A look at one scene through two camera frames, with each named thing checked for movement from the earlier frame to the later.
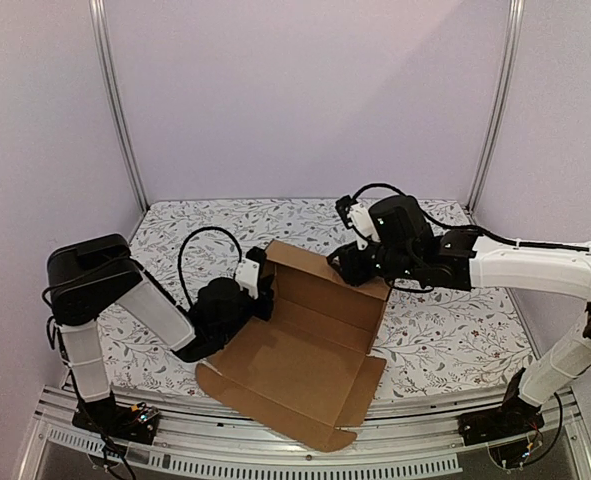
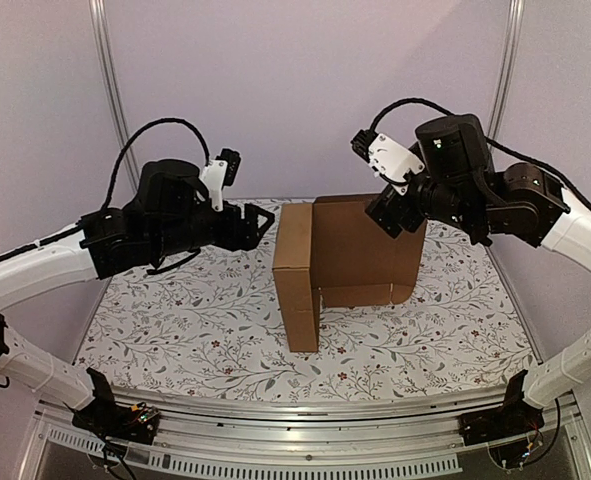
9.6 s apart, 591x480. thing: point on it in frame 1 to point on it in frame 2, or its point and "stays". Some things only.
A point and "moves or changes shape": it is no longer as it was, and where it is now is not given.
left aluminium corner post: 98,19 stays
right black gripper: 350,262 to 392,208
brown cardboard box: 305,370 moves or changes shape
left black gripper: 266,297 to 248,237
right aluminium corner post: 500,127 stays
